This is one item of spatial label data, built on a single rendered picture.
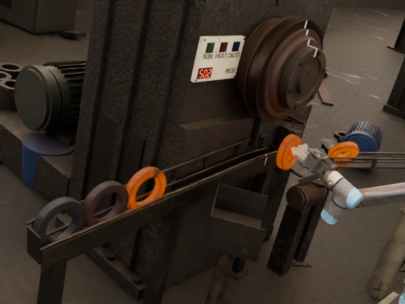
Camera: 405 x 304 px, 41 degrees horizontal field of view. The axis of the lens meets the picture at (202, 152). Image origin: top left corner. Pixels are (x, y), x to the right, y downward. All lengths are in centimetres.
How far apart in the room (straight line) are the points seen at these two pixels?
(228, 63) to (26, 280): 133
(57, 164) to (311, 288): 152
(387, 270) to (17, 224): 195
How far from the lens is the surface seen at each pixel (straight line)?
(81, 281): 265
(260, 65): 222
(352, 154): 288
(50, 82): 310
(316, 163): 224
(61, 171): 300
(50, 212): 177
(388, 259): 303
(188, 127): 218
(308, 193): 276
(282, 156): 227
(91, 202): 185
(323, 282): 309
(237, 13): 221
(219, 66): 220
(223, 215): 216
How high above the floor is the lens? 168
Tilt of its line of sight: 24 degrees down
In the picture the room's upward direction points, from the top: 14 degrees clockwise
